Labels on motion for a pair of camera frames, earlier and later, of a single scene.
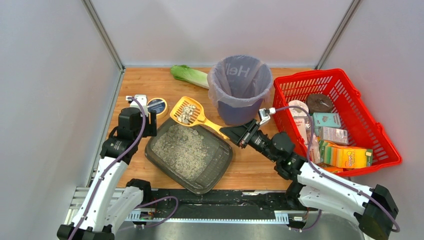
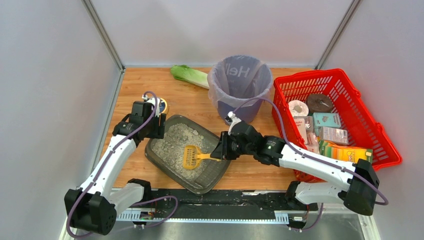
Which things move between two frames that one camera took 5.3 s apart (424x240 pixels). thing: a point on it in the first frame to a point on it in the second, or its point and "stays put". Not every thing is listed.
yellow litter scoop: (190, 112) to (192, 156)
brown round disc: (319, 103) stays put
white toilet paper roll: (298, 112) stays put
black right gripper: (248, 133) to (226, 146)
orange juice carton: (344, 157) stays put
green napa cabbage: (186, 74) stays put
